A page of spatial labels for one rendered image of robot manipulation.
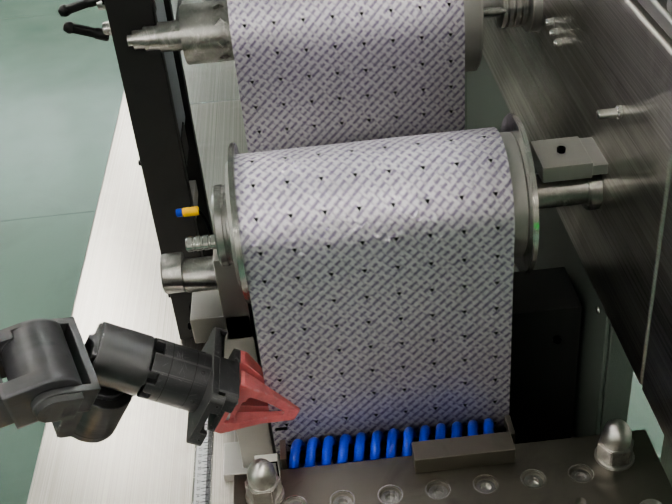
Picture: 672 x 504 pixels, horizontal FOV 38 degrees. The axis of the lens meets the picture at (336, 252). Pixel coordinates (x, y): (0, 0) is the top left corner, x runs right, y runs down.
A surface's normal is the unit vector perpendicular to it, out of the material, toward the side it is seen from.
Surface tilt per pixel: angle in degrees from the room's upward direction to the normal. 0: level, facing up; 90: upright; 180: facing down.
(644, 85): 90
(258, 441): 90
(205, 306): 0
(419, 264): 90
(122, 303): 0
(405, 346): 90
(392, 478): 0
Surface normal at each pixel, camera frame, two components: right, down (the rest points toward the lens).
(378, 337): 0.07, 0.57
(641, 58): -0.99, 0.11
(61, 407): 0.43, 0.75
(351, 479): -0.08, -0.81
